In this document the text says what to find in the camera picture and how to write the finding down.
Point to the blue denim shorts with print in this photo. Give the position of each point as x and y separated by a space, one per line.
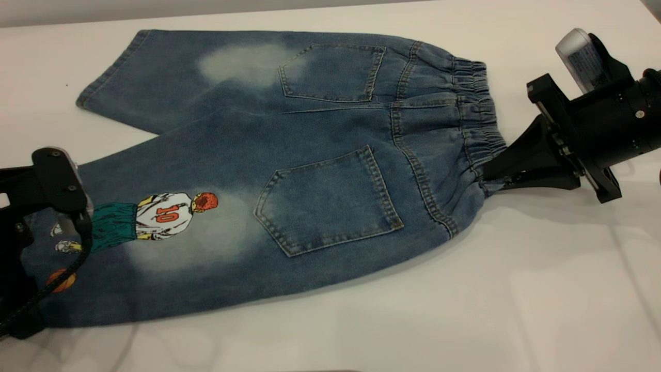
310 155

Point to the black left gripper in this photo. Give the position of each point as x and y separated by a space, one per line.
13 268

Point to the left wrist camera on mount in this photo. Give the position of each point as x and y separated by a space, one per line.
57 181

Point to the right wrist camera silver box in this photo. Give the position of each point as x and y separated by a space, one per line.
586 59

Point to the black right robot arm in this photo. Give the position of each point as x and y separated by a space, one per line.
645 119

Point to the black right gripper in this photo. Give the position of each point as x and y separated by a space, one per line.
594 134

